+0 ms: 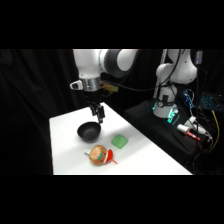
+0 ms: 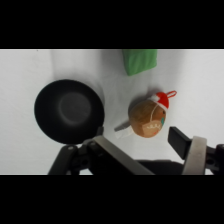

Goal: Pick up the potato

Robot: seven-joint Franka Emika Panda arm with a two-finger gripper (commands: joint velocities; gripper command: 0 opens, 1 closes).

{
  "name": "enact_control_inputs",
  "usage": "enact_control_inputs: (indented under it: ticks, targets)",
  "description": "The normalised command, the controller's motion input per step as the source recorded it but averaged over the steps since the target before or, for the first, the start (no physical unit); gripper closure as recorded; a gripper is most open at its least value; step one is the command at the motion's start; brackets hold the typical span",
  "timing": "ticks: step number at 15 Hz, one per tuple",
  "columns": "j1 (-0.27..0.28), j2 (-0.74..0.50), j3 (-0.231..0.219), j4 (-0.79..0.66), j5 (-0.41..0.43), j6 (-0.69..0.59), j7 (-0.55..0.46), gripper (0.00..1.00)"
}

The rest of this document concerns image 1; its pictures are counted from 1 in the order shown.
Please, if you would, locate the white and red marker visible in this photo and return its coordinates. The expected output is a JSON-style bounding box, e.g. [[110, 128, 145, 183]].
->
[[176, 123, 202, 142]]

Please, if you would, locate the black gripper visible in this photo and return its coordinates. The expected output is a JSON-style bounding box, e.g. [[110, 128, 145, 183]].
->
[[83, 88, 106, 125]]

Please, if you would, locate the black curtain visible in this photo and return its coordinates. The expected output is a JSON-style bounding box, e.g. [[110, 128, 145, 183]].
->
[[0, 49, 224, 176]]

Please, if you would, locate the laptop with lit keyboard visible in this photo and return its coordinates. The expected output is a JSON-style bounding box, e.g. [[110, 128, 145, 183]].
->
[[199, 92, 223, 112]]

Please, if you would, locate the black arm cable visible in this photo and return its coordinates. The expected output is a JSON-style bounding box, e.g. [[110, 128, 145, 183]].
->
[[100, 49, 184, 98]]

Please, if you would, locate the yellow cable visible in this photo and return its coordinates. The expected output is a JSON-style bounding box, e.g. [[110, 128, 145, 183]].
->
[[206, 109, 221, 154]]

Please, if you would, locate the black robot stand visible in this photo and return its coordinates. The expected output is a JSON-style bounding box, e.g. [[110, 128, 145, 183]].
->
[[123, 98, 214, 176]]

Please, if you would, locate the green sponge block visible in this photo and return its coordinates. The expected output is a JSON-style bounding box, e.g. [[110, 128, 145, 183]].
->
[[110, 133, 129, 149]]

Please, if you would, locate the brown potato head toy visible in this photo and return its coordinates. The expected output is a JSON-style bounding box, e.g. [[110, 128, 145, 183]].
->
[[83, 144, 119, 167]]

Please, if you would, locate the black bowl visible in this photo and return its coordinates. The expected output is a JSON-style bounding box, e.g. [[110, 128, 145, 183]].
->
[[76, 121, 103, 142]]

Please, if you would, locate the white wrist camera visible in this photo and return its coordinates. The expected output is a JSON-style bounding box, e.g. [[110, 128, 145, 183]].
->
[[69, 79, 84, 91]]

